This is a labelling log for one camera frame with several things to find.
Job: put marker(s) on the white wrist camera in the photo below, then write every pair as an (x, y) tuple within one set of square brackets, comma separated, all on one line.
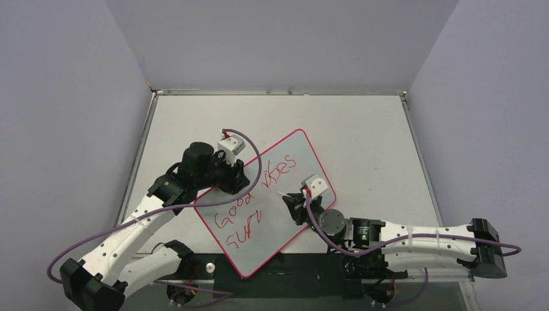
[(314, 186), (231, 146)]

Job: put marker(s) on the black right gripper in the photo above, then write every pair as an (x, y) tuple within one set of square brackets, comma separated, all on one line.
[(303, 208)]

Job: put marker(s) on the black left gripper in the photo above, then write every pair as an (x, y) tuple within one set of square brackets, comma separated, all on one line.
[(232, 172)]

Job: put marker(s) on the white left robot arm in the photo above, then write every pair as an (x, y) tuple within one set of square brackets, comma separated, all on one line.
[(105, 277)]

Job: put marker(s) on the aluminium table edge frame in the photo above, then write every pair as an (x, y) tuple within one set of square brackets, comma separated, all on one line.
[(365, 143)]

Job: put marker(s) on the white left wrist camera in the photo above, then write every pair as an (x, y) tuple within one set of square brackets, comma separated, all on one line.
[(231, 146)]

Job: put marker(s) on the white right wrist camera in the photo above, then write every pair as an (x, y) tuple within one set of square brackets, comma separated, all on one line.
[(314, 186)]

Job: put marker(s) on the pink-framed whiteboard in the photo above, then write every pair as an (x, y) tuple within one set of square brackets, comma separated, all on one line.
[(253, 229)]

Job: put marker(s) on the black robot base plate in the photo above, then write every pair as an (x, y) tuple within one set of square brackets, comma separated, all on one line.
[(290, 275)]

